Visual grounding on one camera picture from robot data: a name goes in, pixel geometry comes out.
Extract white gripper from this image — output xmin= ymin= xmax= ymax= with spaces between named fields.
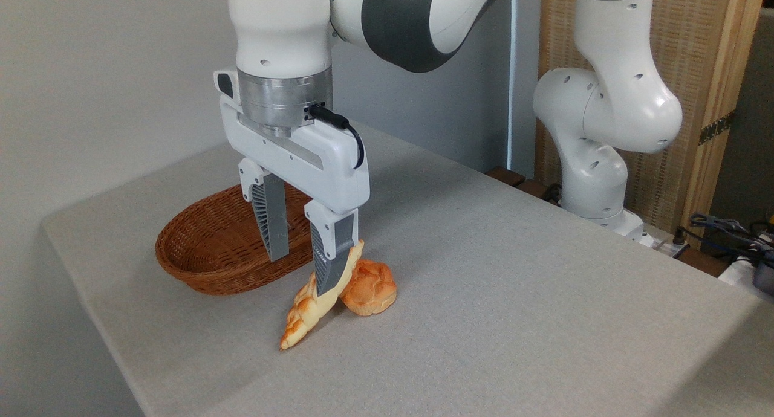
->
xmin=213 ymin=69 xmax=371 ymax=297

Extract long twisted bread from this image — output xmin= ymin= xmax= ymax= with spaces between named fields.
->
xmin=279 ymin=239 xmax=365 ymax=351

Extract round orange bread bun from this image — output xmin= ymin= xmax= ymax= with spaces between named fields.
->
xmin=340 ymin=259 xmax=398 ymax=317

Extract brown wicker basket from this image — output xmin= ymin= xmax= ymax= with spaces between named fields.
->
xmin=155 ymin=183 xmax=316 ymax=296

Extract dark wooden bench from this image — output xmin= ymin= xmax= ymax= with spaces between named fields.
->
xmin=486 ymin=166 xmax=564 ymax=205

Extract brass screen hinge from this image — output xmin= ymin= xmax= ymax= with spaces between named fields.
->
xmin=698 ymin=110 xmax=737 ymax=146

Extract wooden woven folding screen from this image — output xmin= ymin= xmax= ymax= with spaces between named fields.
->
xmin=535 ymin=0 xmax=769 ymax=250

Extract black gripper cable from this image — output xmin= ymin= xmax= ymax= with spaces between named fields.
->
xmin=307 ymin=105 xmax=366 ymax=170

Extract tangled dark cables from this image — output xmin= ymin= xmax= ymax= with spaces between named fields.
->
xmin=680 ymin=213 xmax=774 ymax=268

